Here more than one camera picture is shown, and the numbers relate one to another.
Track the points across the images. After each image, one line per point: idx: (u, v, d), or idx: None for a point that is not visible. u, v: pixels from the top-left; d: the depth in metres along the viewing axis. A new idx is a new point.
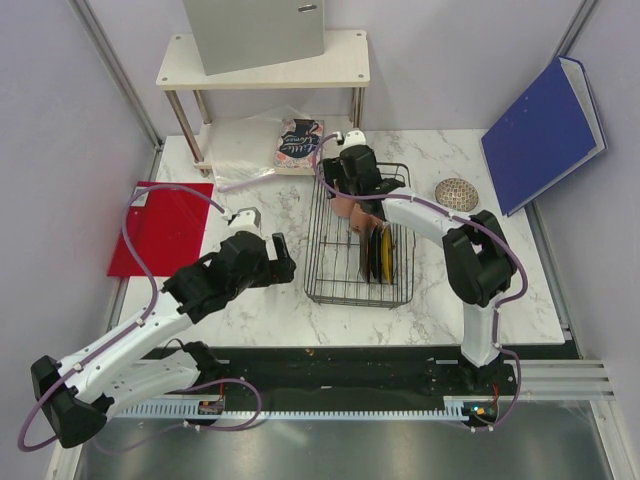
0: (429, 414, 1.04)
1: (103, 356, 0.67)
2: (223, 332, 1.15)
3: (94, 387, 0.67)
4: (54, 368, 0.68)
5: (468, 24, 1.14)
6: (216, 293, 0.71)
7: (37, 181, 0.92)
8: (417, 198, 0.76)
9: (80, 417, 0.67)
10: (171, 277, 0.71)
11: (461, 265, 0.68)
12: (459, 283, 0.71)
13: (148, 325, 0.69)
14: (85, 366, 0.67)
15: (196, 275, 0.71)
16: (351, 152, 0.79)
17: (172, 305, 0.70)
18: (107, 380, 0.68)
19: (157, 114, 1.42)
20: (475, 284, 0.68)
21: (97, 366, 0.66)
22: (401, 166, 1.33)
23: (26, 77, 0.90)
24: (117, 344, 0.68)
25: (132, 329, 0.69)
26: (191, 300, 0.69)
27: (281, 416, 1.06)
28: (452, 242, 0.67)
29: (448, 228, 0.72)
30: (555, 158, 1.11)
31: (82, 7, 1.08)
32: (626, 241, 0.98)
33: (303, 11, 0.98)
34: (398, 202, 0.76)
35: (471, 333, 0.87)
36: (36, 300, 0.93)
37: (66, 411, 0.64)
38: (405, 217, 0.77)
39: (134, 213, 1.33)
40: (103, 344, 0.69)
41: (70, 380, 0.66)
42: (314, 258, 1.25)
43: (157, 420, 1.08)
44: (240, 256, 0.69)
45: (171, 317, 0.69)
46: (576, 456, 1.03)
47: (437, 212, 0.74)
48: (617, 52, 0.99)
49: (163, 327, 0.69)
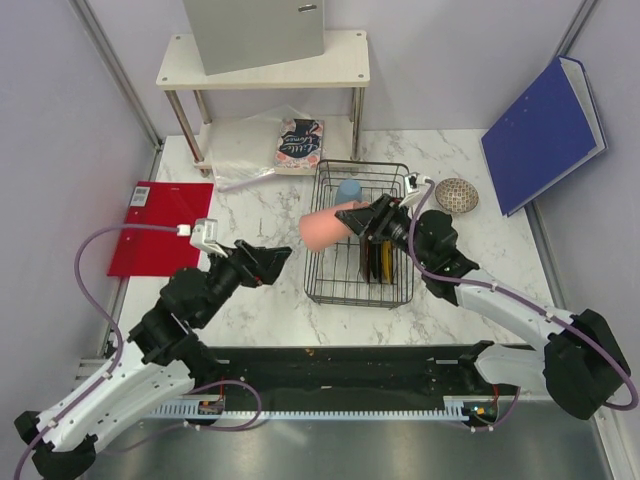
0: (429, 414, 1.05)
1: (76, 410, 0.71)
2: (223, 333, 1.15)
3: (72, 439, 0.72)
4: (33, 423, 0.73)
5: (469, 24, 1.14)
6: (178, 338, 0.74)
7: (37, 181, 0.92)
8: (499, 286, 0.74)
9: (64, 465, 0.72)
10: (136, 327, 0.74)
11: (571, 380, 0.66)
12: (566, 398, 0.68)
13: (115, 377, 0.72)
14: (59, 421, 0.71)
15: (156, 328, 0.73)
16: (436, 230, 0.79)
17: (138, 355, 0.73)
18: (85, 428, 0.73)
19: (157, 114, 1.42)
20: (587, 401, 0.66)
21: (71, 421, 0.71)
22: (401, 166, 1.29)
23: (26, 77, 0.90)
24: (87, 397, 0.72)
25: (100, 383, 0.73)
26: (155, 348, 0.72)
27: (282, 416, 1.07)
28: (558, 355, 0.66)
29: (545, 330, 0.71)
30: (555, 159, 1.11)
31: (83, 7, 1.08)
32: (626, 241, 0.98)
33: (303, 11, 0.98)
34: (475, 290, 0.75)
35: (510, 375, 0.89)
36: (37, 300, 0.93)
37: (47, 463, 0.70)
38: (485, 306, 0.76)
39: (134, 213, 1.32)
40: (75, 400, 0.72)
41: (49, 435, 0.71)
42: (314, 257, 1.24)
43: (157, 420, 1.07)
44: (180, 302, 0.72)
45: (135, 368, 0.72)
46: (577, 457, 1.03)
47: (532, 310, 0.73)
48: (618, 53, 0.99)
49: (130, 378, 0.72)
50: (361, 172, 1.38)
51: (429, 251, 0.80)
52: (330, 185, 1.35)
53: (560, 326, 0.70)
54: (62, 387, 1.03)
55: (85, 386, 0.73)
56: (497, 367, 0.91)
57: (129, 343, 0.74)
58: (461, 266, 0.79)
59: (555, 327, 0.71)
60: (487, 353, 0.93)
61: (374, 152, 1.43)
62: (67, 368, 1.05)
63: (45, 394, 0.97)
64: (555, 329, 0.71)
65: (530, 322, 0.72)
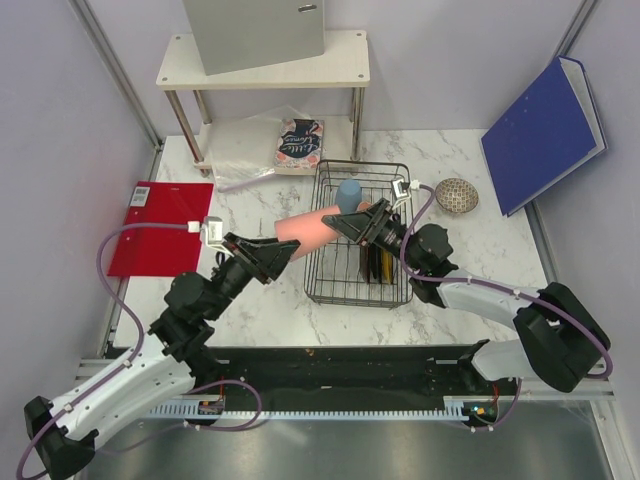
0: (429, 414, 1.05)
1: (93, 396, 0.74)
2: (223, 333, 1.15)
3: (84, 425, 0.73)
4: (47, 407, 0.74)
5: (469, 24, 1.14)
6: (194, 334, 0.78)
7: (37, 181, 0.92)
8: (473, 278, 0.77)
9: (71, 454, 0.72)
10: (157, 321, 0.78)
11: (543, 347, 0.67)
12: (546, 368, 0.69)
13: (135, 366, 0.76)
14: (75, 406, 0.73)
15: (173, 324, 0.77)
16: (433, 247, 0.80)
17: (157, 348, 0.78)
18: (96, 416, 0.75)
19: (157, 113, 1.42)
20: (562, 366, 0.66)
21: (87, 406, 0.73)
22: (400, 166, 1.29)
23: (26, 77, 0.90)
24: (105, 384, 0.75)
25: (119, 371, 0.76)
26: (175, 342, 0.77)
27: (282, 416, 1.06)
28: (527, 325, 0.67)
29: (515, 306, 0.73)
30: (554, 159, 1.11)
31: (82, 7, 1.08)
32: (626, 241, 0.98)
33: (303, 11, 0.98)
34: (453, 285, 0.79)
35: (503, 365, 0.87)
36: (37, 300, 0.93)
37: (57, 449, 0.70)
38: (465, 297, 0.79)
39: (134, 213, 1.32)
40: (93, 385, 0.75)
41: (62, 420, 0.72)
42: (314, 258, 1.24)
43: (156, 420, 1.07)
44: (183, 307, 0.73)
45: (154, 359, 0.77)
46: (576, 456, 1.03)
47: (501, 292, 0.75)
48: (618, 53, 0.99)
49: (149, 368, 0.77)
50: (361, 172, 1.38)
51: (423, 260, 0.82)
52: (330, 185, 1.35)
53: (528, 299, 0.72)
54: (62, 386, 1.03)
55: (105, 373, 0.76)
56: (491, 358, 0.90)
57: (150, 335, 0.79)
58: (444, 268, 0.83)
59: (524, 302, 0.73)
60: (484, 350, 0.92)
61: (374, 152, 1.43)
62: (67, 367, 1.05)
63: (46, 393, 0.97)
64: (524, 304, 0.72)
65: (502, 302, 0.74)
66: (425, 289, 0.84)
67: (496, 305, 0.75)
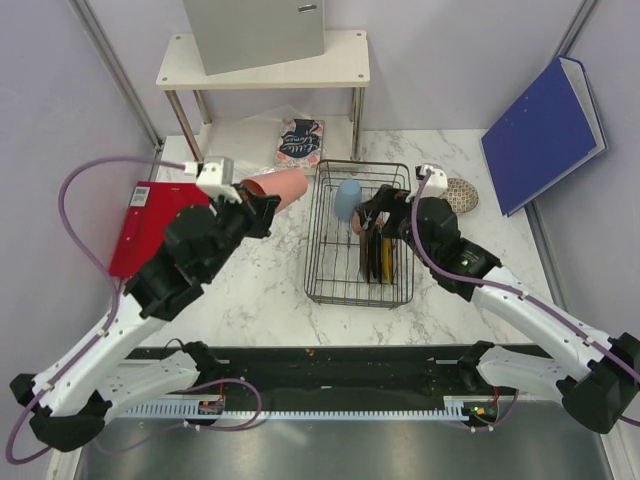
0: (429, 414, 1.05)
1: (71, 372, 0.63)
2: (223, 333, 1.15)
3: (70, 404, 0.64)
4: (28, 387, 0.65)
5: (469, 23, 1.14)
6: (181, 291, 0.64)
7: (37, 181, 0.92)
8: (529, 295, 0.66)
9: (66, 433, 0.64)
10: (133, 277, 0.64)
11: (603, 406, 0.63)
12: (585, 414, 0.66)
13: (112, 334, 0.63)
14: (55, 384, 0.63)
15: (157, 272, 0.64)
16: (432, 216, 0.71)
17: (135, 310, 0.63)
18: (85, 392, 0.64)
19: (157, 113, 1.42)
20: (611, 421, 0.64)
21: (67, 384, 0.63)
22: (401, 166, 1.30)
23: (26, 77, 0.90)
24: (83, 357, 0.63)
25: (96, 340, 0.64)
26: (156, 298, 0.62)
27: (281, 416, 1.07)
28: (603, 390, 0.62)
29: (584, 355, 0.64)
30: (555, 158, 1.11)
31: (83, 7, 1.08)
32: (627, 241, 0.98)
33: (303, 11, 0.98)
34: (503, 296, 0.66)
35: (511, 376, 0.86)
36: (36, 301, 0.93)
37: (45, 432, 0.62)
38: (511, 315, 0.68)
39: (134, 213, 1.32)
40: (71, 360, 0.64)
41: (44, 400, 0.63)
42: (314, 258, 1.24)
43: (157, 420, 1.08)
44: (184, 242, 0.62)
45: (134, 325, 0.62)
46: (576, 457, 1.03)
47: (568, 330, 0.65)
48: (618, 53, 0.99)
49: (129, 335, 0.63)
50: (361, 172, 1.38)
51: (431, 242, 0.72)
52: (330, 185, 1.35)
53: (602, 351, 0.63)
54: None
55: (81, 345, 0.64)
56: (498, 367, 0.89)
57: (126, 295, 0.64)
58: (479, 259, 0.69)
59: (594, 352, 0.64)
60: (490, 357, 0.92)
61: (374, 152, 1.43)
62: None
63: None
64: (595, 354, 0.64)
65: (567, 344, 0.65)
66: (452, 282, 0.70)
67: (557, 343, 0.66)
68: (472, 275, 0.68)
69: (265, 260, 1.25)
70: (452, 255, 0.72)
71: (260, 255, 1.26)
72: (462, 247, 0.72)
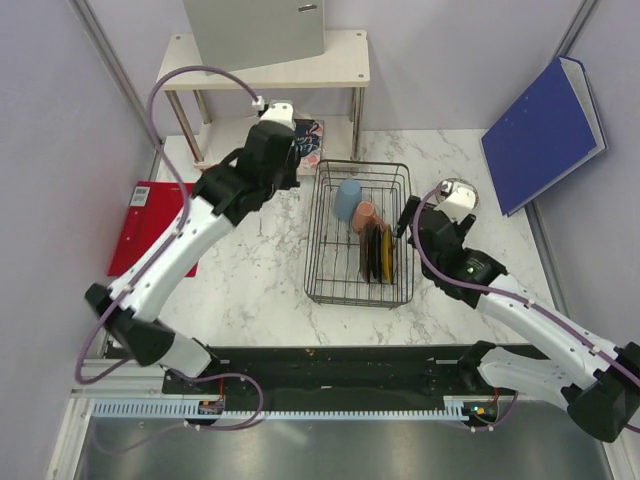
0: (429, 414, 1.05)
1: (150, 273, 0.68)
2: (223, 333, 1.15)
3: (149, 303, 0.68)
4: (107, 293, 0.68)
5: (469, 23, 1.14)
6: (249, 191, 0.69)
7: (37, 181, 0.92)
8: (535, 303, 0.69)
9: (144, 334, 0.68)
10: (200, 181, 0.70)
11: (609, 415, 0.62)
12: (590, 422, 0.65)
13: (186, 234, 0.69)
14: (135, 285, 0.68)
15: (225, 174, 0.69)
16: (429, 226, 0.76)
17: (205, 211, 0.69)
18: (161, 295, 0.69)
19: (157, 113, 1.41)
20: (617, 430, 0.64)
21: (147, 284, 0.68)
22: (401, 166, 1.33)
23: (26, 77, 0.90)
24: (159, 260, 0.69)
25: (170, 243, 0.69)
26: (226, 197, 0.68)
27: (281, 416, 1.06)
28: (609, 400, 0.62)
29: (590, 364, 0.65)
30: (555, 158, 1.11)
31: (83, 7, 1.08)
32: (627, 241, 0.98)
33: (303, 11, 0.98)
34: (508, 303, 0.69)
35: (516, 382, 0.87)
36: (37, 301, 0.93)
37: (129, 329, 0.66)
38: (517, 323, 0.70)
39: (134, 213, 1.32)
40: (147, 265, 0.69)
41: (125, 301, 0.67)
42: (314, 257, 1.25)
43: (157, 420, 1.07)
44: (262, 150, 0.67)
45: (206, 223, 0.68)
46: (576, 457, 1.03)
47: (574, 340, 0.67)
48: (618, 53, 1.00)
49: (201, 235, 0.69)
50: (361, 172, 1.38)
51: (433, 250, 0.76)
52: (330, 185, 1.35)
53: (608, 361, 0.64)
54: (62, 386, 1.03)
55: (154, 252, 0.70)
56: (503, 374, 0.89)
57: (196, 197, 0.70)
58: (485, 267, 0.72)
59: (601, 362, 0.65)
60: (491, 359, 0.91)
61: (374, 152, 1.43)
62: (67, 367, 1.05)
63: (45, 392, 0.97)
64: (601, 364, 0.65)
65: (573, 353, 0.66)
66: (458, 288, 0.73)
67: (563, 352, 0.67)
68: (478, 282, 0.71)
69: (265, 260, 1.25)
70: (456, 263, 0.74)
71: (260, 254, 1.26)
72: (466, 255, 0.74)
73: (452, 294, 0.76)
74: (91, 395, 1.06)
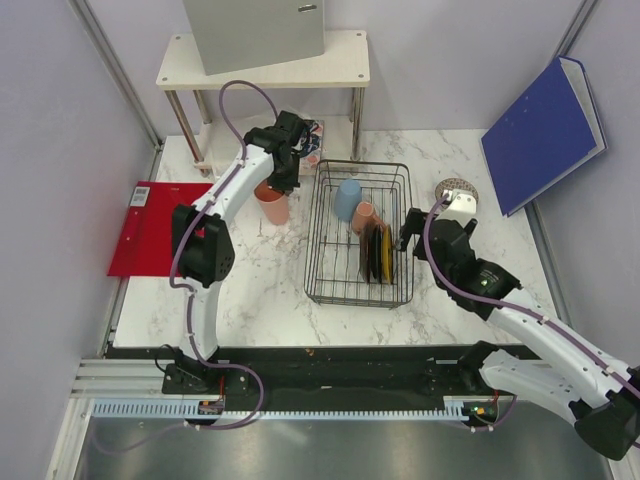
0: (429, 414, 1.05)
1: (228, 190, 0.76)
2: (223, 333, 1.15)
3: (228, 215, 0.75)
4: (192, 209, 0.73)
5: (469, 23, 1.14)
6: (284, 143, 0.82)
7: (36, 181, 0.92)
8: (549, 321, 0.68)
9: (224, 248, 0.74)
10: (247, 134, 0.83)
11: (618, 436, 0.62)
12: (595, 438, 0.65)
13: (248, 166, 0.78)
14: (217, 198, 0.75)
15: (265, 132, 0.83)
16: (443, 236, 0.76)
17: (260, 149, 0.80)
18: (233, 210, 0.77)
19: (157, 113, 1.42)
20: (624, 449, 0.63)
21: (227, 198, 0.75)
22: (401, 166, 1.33)
23: (26, 77, 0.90)
24: (232, 181, 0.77)
25: (237, 171, 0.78)
26: (272, 139, 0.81)
27: (281, 416, 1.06)
28: (621, 422, 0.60)
29: (603, 384, 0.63)
30: (555, 158, 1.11)
31: (83, 8, 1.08)
32: (626, 241, 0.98)
33: (303, 11, 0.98)
34: (521, 318, 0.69)
35: (512, 384, 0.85)
36: (37, 300, 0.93)
37: (218, 232, 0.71)
38: (530, 339, 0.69)
39: (134, 213, 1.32)
40: (222, 185, 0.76)
41: (211, 211, 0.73)
42: (314, 258, 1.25)
43: (157, 420, 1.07)
44: (295, 124, 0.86)
45: (264, 157, 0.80)
46: (576, 457, 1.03)
47: (587, 359, 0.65)
48: (617, 54, 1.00)
49: (260, 166, 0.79)
50: (361, 172, 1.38)
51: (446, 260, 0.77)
52: (330, 185, 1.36)
53: (621, 382, 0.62)
54: (62, 386, 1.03)
55: (223, 178, 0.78)
56: (501, 375, 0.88)
57: (250, 143, 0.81)
58: (499, 280, 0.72)
59: (614, 383, 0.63)
60: (495, 359, 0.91)
61: (374, 152, 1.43)
62: (67, 367, 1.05)
63: (44, 393, 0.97)
64: (614, 385, 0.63)
65: (585, 372, 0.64)
66: (471, 301, 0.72)
67: (576, 371, 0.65)
68: (491, 295, 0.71)
69: (265, 260, 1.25)
70: (469, 274, 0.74)
71: (260, 255, 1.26)
72: (479, 266, 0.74)
73: (465, 306, 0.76)
74: (91, 395, 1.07)
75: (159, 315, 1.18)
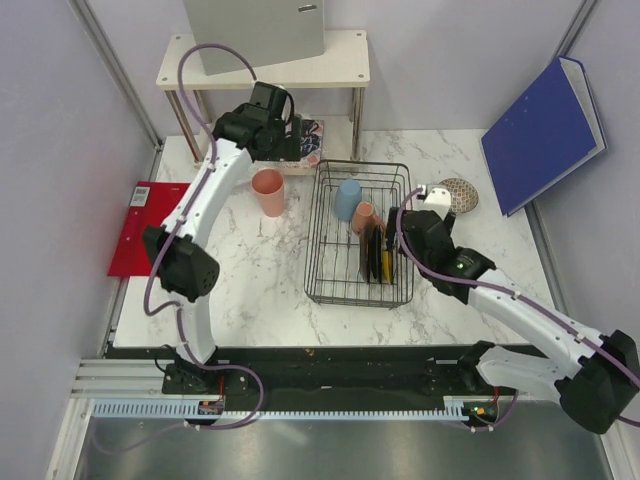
0: (429, 414, 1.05)
1: (198, 204, 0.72)
2: (223, 333, 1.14)
3: (201, 232, 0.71)
4: (162, 231, 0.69)
5: (468, 23, 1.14)
6: (261, 128, 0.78)
7: (35, 180, 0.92)
8: (521, 296, 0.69)
9: (203, 264, 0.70)
10: (217, 126, 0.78)
11: (597, 403, 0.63)
12: (579, 409, 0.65)
13: (219, 169, 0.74)
14: (187, 215, 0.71)
15: (238, 116, 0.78)
16: (419, 223, 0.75)
17: (232, 147, 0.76)
18: (207, 224, 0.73)
19: (157, 113, 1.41)
20: (607, 418, 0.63)
21: (197, 214, 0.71)
22: (401, 166, 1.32)
23: (26, 77, 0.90)
24: (202, 191, 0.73)
25: (207, 177, 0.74)
26: (244, 133, 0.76)
27: (281, 416, 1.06)
28: (595, 386, 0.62)
29: (575, 351, 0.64)
30: (554, 159, 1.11)
31: (83, 8, 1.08)
32: (627, 241, 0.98)
33: (303, 11, 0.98)
34: (496, 295, 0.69)
35: (508, 379, 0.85)
36: (36, 300, 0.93)
37: (191, 253, 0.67)
38: (505, 314, 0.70)
39: (134, 213, 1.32)
40: (191, 199, 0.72)
41: (182, 231, 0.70)
42: (314, 258, 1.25)
43: (157, 420, 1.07)
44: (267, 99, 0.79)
45: (235, 155, 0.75)
46: (577, 458, 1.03)
47: (559, 328, 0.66)
48: (617, 54, 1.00)
49: (232, 167, 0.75)
50: (361, 172, 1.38)
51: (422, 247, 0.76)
52: (330, 185, 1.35)
53: (593, 348, 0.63)
54: (62, 386, 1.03)
55: (193, 188, 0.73)
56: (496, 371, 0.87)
57: (221, 138, 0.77)
58: (475, 263, 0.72)
59: (585, 349, 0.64)
60: (489, 356, 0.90)
61: (374, 152, 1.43)
62: (67, 367, 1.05)
63: (44, 393, 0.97)
64: (586, 351, 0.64)
65: (558, 340, 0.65)
66: (450, 285, 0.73)
67: (549, 340, 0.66)
68: (468, 277, 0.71)
69: (265, 260, 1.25)
70: (446, 259, 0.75)
71: (260, 255, 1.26)
72: (456, 253, 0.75)
73: (444, 292, 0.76)
74: (91, 395, 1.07)
75: (159, 314, 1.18)
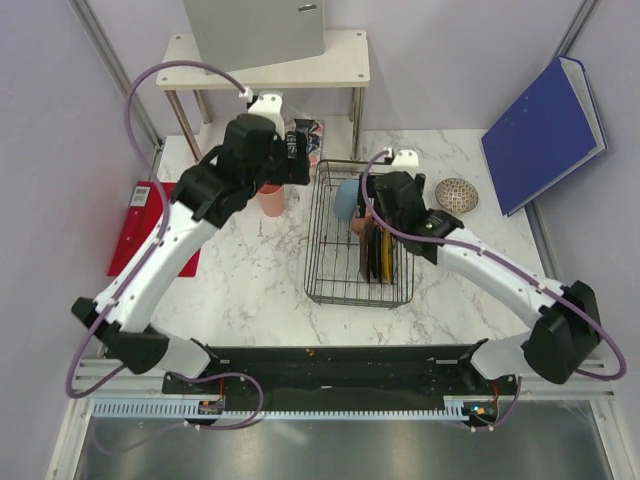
0: (429, 414, 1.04)
1: (135, 284, 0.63)
2: (223, 333, 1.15)
3: (135, 317, 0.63)
4: (91, 306, 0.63)
5: (468, 24, 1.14)
6: (231, 189, 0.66)
7: (36, 180, 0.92)
8: (487, 251, 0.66)
9: (133, 351, 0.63)
10: (178, 184, 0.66)
11: (557, 352, 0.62)
12: (538, 358, 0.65)
13: (167, 243, 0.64)
14: (119, 297, 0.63)
15: (205, 172, 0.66)
16: (391, 183, 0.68)
17: (187, 216, 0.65)
18: (145, 306, 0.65)
19: (157, 113, 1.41)
20: (565, 367, 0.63)
21: (131, 296, 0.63)
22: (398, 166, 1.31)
23: (26, 78, 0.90)
24: (143, 268, 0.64)
25: (152, 252, 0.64)
26: (204, 202, 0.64)
27: (281, 416, 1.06)
28: (553, 334, 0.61)
29: (537, 301, 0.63)
30: (554, 159, 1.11)
31: (83, 8, 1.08)
32: (627, 241, 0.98)
33: (303, 11, 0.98)
34: (462, 252, 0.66)
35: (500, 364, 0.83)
36: (36, 301, 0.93)
37: (115, 344, 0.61)
38: (469, 269, 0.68)
39: (134, 213, 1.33)
40: (129, 277, 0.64)
41: (111, 315, 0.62)
42: (314, 257, 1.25)
43: (157, 420, 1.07)
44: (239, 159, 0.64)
45: (189, 227, 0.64)
46: (576, 458, 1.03)
47: (521, 279, 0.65)
48: (617, 54, 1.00)
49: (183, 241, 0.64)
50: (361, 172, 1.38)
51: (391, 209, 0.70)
52: (330, 184, 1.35)
53: (554, 297, 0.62)
54: (62, 386, 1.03)
55: (134, 264, 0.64)
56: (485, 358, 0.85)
57: (178, 201, 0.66)
58: (444, 223, 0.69)
59: (547, 299, 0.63)
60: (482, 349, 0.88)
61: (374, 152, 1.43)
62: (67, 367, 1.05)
63: (44, 393, 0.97)
64: (548, 300, 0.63)
65: (520, 292, 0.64)
66: (419, 245, 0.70)
67: (511, 293, 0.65)
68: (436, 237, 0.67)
69: (265, 260, 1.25)
70: (417, 218, 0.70)
71: (260, 255, 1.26)
72: (428, 214, 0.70)
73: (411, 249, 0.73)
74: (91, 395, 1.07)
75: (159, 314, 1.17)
